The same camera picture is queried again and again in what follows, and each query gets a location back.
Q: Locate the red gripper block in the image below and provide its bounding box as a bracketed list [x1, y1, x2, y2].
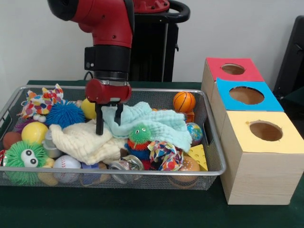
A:
[85, 78, 132, 136]

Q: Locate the cream waffle cloth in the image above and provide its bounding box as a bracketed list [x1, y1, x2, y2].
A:
[49, 120, 129, 166]

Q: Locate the mint waffle cloth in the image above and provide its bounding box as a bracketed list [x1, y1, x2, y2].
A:
[102, 101, 193, 152]

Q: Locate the colourful patterned cloth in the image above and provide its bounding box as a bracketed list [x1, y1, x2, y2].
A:
[147, 140, 184, 171]
[18, 83, 64, 119]

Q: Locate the wooden box with three holes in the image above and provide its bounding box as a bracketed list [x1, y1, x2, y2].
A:
[200, 57, 304, 205]

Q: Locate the yellow ball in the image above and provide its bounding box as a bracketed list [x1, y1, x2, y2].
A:
[21, 122, 49, 145]
[80, 97, 97, 120]

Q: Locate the spiky multicolour caterpillar toy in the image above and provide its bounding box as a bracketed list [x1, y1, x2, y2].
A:
[124, 123, 152, 171]

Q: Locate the blue spiky ball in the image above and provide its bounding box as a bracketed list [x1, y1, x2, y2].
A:
[45, 99, 86, 129]

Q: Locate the small orange basketball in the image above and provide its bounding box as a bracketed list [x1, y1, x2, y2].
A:
[172, 91, 197, 113]

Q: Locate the small globe ball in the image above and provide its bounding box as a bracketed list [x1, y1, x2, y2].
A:
[186, 123, 204, 146]

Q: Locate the dark green table cloth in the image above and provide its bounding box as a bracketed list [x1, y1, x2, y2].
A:
[0, 80, 304, 228]
[284, 86, 304, 103]

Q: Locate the green spiky googly-eyed ball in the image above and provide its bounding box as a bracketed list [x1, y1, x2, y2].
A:
[4, 140, 49, 186]

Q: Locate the shallow wire mesh bin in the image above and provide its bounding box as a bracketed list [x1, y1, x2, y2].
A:
[0, 85, 228, 190]

